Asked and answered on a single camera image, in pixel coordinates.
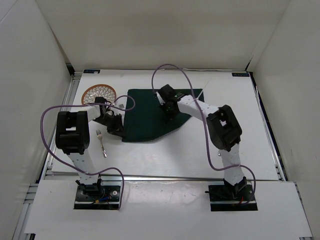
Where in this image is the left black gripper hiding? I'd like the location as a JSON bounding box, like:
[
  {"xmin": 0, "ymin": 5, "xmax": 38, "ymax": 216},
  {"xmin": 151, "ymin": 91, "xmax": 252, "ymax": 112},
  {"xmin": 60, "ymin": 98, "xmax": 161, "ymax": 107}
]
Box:
[{"xmin": 92, "ymin": 113, "xmax": 126, "ymax": 138}]

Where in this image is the dark green cloth napkin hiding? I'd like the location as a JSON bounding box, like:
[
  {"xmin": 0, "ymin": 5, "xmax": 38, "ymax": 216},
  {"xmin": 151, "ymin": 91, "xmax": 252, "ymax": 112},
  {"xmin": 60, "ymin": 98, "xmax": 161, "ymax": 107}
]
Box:
[{"xmin": 122, "ymin": 88, "xmax": 191, "ymax": 143}]

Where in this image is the orange patterned plate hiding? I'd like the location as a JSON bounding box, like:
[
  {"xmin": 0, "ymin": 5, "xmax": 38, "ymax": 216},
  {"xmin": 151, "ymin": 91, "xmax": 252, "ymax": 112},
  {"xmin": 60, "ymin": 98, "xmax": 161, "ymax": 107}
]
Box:
[{"xmin": 81, "ymin": 84, "xmax": 117, "ymax": 105}]

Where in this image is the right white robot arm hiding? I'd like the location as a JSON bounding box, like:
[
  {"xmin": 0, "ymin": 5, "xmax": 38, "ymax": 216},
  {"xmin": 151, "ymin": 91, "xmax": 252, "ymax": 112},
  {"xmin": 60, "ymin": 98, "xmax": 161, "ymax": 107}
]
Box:
[{"xmin": 154, "ymin": 84, "xmax": 247, "ymax": 200}]

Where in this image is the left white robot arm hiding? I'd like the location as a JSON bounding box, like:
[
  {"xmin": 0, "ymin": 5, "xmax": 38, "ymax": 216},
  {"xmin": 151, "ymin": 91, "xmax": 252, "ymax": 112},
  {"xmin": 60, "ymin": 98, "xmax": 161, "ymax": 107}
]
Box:
[{"xmin": 55, "ymin": 96, "xmax": 124, "ymax": 200}]

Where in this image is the silver fork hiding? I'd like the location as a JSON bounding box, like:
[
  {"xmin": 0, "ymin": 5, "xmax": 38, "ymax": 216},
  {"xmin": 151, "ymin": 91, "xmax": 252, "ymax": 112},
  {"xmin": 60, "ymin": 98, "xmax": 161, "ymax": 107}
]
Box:
[{"xmin": 96, "ymin": 129, "xmax": 107, "ymax": 158}]

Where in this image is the white zip tie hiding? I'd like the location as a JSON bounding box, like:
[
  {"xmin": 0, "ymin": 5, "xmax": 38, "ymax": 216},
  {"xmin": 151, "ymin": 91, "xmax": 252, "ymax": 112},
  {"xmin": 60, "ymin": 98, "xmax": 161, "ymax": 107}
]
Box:
[{"xmin": 195, "ymin": 79, "xmax": 211, "ymax": 100}]

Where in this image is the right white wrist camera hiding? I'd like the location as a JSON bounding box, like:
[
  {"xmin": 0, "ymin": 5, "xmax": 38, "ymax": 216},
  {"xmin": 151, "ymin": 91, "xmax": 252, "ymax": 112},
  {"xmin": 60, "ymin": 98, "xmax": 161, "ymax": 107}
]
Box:
[{"xmin": 155, "ymin": 91, "xmax": 166, "ymax": 106}]

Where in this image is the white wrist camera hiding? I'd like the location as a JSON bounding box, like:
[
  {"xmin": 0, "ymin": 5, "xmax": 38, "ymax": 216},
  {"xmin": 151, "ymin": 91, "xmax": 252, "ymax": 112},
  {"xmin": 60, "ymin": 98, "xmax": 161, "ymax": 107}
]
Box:
[
  {"xmin": 109, "ymin": 100, "xmax": 126, "ymax": 110},
  {"xmin": 155, "ymin": 91, "xmax": 166, "ymax": 106}
]

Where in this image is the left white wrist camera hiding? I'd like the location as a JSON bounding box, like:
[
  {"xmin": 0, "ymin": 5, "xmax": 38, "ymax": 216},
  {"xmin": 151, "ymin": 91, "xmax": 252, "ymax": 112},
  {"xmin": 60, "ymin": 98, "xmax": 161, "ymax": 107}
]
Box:
[{"xmin": 109, "ymin": 100, "xmax": 126, "ymax": 110}]

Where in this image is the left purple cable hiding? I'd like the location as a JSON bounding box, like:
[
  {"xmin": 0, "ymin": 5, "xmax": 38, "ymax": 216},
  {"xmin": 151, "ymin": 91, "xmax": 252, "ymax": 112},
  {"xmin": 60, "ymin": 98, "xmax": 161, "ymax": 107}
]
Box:
[{"xmin": 40, "ymin": 95, "xmax": 136, "ymax": 210}]

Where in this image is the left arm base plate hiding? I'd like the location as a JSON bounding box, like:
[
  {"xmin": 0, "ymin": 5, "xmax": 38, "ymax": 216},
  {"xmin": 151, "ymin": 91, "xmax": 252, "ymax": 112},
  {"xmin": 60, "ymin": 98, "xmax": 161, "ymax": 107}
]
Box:
[{"xmin": 73, "ymin": 179, "xmax": 122, "ymax": 210}]

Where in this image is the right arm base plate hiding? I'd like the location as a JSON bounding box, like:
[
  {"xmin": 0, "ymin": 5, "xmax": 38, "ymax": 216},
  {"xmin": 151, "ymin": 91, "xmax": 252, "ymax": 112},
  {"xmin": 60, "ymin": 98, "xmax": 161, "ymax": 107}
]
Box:
[{"xmin": 205, "ymin": 184, "xmax": 258, "ymax": 212}]

